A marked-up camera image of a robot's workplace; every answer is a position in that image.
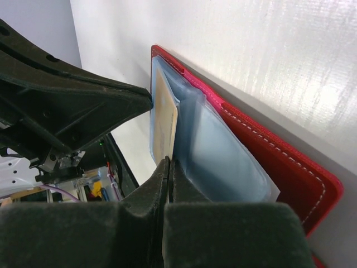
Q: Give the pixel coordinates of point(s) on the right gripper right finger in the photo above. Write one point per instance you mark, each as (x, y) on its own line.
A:
(201, 233)

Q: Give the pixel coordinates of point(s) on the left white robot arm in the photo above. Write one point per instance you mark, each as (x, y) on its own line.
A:
(103, 160)

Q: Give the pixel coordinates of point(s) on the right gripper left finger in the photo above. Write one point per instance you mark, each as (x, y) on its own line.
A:
(88, 234)

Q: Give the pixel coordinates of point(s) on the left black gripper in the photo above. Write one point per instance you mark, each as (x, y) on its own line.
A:
(50, 109)

